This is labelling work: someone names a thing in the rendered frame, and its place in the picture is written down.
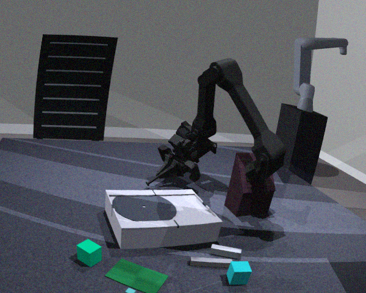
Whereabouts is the green cube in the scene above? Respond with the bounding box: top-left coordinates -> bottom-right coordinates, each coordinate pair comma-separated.
77,239 -> 102,267

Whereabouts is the cyan cube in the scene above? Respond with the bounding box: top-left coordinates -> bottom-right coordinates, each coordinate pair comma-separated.
227,261 -> 252,285

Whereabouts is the dark green flat rectangle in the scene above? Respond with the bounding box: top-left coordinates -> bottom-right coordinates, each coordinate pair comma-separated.
105,258 -> 168,293

